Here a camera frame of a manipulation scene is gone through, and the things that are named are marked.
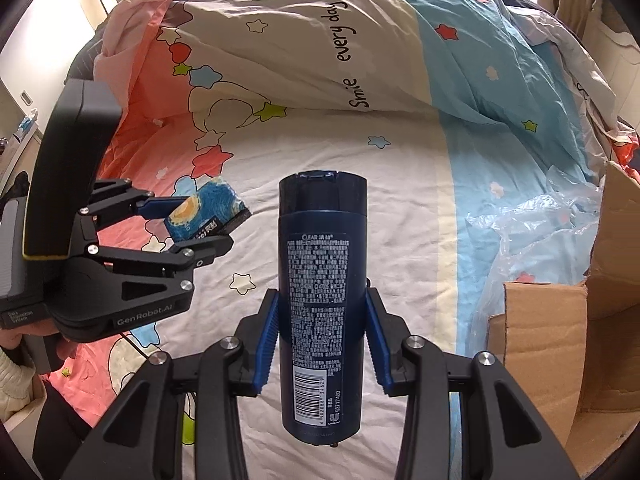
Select blue tissue pack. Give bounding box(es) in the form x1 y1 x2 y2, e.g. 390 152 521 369
164 176 250 242

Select clear plastic bag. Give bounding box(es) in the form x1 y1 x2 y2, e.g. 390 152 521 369
466 167 603 356

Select brown cardboard box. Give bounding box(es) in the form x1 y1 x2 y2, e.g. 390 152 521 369
487 0 640 478

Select person's left hand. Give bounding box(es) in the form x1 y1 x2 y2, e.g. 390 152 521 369
0 320 77 360

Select dark blue shampoo bottle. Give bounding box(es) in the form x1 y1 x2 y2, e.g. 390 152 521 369
278 170 368 446

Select colourful star duvet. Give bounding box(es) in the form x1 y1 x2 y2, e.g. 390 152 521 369
46 0 622 480

